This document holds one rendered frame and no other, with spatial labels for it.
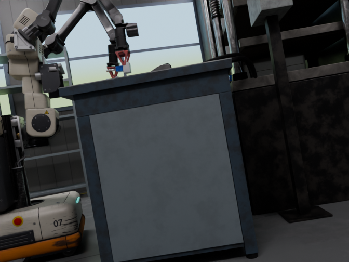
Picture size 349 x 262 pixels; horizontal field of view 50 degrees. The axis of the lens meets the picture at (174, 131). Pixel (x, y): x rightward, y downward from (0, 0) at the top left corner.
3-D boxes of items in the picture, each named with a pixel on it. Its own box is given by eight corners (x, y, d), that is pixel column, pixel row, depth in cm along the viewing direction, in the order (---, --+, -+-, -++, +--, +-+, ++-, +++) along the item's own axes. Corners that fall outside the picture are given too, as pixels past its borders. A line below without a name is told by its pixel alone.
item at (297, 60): (236, 88, 263) (232, 63, 263) (232, 91, 290) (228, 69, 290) (307, 75, 261) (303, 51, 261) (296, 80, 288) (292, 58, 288)
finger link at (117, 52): (131, 66, 204) (129, 49, 204) (129, 63, 196) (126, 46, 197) (119, 67, 204) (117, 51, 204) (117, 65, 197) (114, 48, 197)
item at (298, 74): (233, 91, 217) (231, 81, 217) (216, 106, 347) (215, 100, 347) (379, 66, 214) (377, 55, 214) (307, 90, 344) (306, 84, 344)
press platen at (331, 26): (240, 47, 227) (239, 39, 227) (223, 74, 337) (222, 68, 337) (363, 25, 224) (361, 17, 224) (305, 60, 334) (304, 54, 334)
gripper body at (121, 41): (130, 52, 207) (128, 39, 207) (126, 48, 196) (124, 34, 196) (118, 54, 207) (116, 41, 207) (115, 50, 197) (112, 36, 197)
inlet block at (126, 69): (105, 75, 200) (104, 65, 200) (108, 76, 205) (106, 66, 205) (130, 71, 199) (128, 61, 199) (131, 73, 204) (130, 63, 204)
